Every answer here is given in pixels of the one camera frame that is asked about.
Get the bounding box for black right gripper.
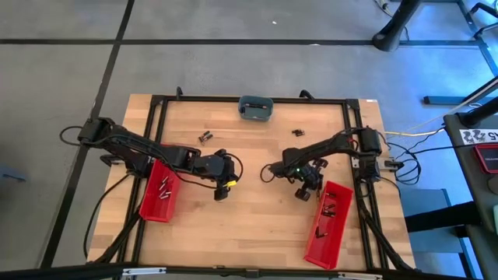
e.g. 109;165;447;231
271;159;326;202

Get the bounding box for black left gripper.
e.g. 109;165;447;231
194;149;239;202

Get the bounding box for red plastic bin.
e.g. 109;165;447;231
303;180;355;271
139;157;183;224

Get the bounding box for silver aluminium bar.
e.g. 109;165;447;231
337;272;384;280
121;266;167;277

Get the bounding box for black desk foot bar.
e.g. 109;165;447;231
423;75;498;106

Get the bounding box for black rig crossbar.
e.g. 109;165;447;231
0;261;498;280

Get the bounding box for white printed label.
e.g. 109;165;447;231
458;128;498;146

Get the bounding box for red framed black device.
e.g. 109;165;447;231
473;143;498;174

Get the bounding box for thick black pole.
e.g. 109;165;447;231
457;96;498;126

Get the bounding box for black diagonal frame brace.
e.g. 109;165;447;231
92;209;143;266
357;186;416;271

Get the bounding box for black aluminium table frame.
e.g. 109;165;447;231
115;94;391;272

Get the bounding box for coiled black cables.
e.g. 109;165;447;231
388;145;423;187

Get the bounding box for long black base cable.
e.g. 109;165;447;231
82;170;135;261

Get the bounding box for yellow white cable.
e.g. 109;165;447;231
384;128;447;138

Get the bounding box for black pedestal leg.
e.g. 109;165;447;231
371;0;423;53

